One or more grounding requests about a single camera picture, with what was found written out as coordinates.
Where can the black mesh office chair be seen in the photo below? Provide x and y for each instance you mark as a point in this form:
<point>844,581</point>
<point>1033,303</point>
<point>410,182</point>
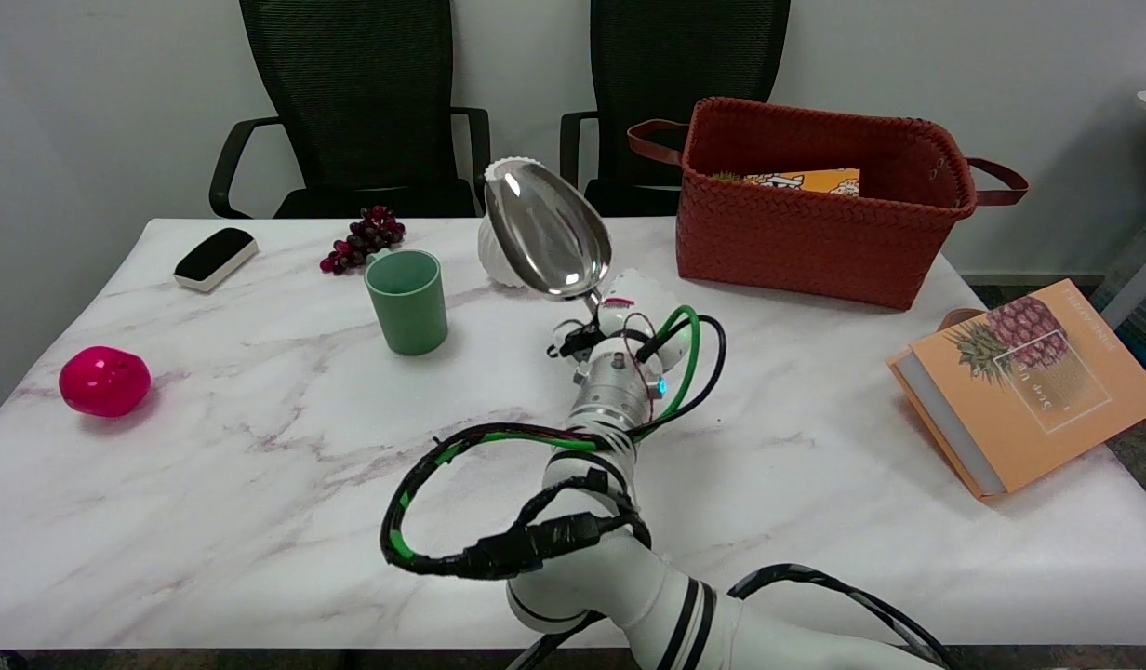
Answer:
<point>359,93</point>
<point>685,65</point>

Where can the red woven basket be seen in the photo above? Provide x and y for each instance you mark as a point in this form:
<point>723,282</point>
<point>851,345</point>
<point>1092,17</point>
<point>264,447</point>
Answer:
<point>815,242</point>

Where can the stainless steel scoop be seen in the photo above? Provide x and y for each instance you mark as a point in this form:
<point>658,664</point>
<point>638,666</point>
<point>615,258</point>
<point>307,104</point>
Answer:
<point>545,233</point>

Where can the brown round coaster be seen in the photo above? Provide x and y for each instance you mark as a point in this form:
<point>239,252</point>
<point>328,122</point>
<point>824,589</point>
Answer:
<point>954,319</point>

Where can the dark red grape bunch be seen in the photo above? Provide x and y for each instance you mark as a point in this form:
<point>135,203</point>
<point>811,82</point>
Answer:
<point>364,237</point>

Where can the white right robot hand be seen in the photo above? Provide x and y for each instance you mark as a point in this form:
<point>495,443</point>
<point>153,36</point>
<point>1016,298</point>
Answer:
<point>643,298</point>

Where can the magenta plastic ball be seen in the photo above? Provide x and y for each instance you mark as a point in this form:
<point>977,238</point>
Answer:
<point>103,381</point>

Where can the black and white eraser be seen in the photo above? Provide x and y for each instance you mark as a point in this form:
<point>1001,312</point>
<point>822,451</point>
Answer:
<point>215,256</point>

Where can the orange snack box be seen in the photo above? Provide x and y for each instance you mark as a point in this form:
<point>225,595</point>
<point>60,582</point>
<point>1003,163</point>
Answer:
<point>815,180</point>

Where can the white ribbed vase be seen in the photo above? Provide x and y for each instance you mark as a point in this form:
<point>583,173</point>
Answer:
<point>491,253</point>

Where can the white side desk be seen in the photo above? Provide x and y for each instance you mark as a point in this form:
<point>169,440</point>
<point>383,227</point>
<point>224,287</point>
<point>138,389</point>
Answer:
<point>1136,290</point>

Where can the green cup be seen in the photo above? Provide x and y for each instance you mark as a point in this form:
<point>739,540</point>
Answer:
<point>407,307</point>

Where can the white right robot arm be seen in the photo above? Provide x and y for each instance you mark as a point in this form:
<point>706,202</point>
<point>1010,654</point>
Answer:
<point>601,577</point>

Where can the orange pineapple book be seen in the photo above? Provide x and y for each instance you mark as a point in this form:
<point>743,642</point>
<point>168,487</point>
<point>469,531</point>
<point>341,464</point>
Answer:
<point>1047,400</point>

